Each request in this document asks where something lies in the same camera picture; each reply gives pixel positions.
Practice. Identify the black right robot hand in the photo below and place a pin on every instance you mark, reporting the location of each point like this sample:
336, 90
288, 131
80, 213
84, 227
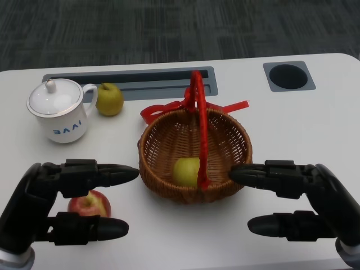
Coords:
329, 188

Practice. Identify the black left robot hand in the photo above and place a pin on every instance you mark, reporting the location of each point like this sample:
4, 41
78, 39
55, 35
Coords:
31, 185

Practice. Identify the red apple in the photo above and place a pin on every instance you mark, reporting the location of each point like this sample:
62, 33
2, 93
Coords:
81, 206

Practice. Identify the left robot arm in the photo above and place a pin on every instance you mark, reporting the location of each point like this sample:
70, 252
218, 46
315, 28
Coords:
14, 258

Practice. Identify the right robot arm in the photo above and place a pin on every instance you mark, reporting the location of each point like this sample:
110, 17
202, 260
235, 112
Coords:
350, 254

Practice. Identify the green apple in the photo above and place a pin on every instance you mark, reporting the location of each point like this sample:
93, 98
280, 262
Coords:
185, 173

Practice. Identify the white mug with blue letters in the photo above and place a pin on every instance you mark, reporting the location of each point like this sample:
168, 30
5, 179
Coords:
64, 126

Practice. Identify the white mug lid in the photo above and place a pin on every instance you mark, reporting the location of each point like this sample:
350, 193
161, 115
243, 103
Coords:
53, 98

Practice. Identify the yellow-green pear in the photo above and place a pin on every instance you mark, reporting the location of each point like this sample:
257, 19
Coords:
109, 101

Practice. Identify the grey round cup holder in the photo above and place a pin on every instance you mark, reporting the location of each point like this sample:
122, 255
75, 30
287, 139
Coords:
288, 76

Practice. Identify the grey table slot tray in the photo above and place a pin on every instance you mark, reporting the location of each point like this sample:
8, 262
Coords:
157, 76

